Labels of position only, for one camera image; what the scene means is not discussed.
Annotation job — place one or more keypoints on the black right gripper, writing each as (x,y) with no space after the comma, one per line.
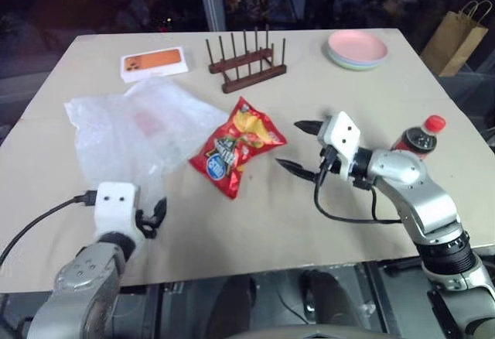
(321,132)

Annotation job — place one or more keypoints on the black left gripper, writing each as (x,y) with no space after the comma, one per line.
(149,227)

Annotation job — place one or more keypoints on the clear plastic bag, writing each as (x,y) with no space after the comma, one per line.
(131,130)

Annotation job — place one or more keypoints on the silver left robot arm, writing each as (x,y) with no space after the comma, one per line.
(87,277)

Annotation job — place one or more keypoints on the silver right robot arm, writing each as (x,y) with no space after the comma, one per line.
(421,196)

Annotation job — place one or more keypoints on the red potato chips bag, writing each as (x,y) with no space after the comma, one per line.
(236,149)

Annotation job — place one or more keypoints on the brown paper carrier bag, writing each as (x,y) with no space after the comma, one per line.
(456,41)

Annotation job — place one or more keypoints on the light green plastic plate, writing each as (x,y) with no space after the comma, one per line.
(350,67)

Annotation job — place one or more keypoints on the dark wooden plate rack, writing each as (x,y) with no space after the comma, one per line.
(247,70)

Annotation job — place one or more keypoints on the light blue plastic plate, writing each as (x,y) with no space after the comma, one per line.
(335,59)

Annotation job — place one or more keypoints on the cola bottle with red cap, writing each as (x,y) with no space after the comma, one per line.
(417,137)

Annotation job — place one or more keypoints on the pink plastic plate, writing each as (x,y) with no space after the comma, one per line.
(357,45)

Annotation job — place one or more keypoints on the dark brown rounded shape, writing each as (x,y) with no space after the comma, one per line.
(236,304)

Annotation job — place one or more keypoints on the orange phone box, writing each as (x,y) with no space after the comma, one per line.
(154,64)

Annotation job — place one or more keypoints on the black rounded shape under table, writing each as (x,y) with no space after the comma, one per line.
(319,296)

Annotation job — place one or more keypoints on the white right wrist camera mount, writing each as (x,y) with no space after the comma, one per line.
(344,137)

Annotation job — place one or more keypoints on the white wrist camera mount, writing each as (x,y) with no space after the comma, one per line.
(116,207)
(344,137)

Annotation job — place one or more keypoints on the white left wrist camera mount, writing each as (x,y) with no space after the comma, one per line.
(116,207)

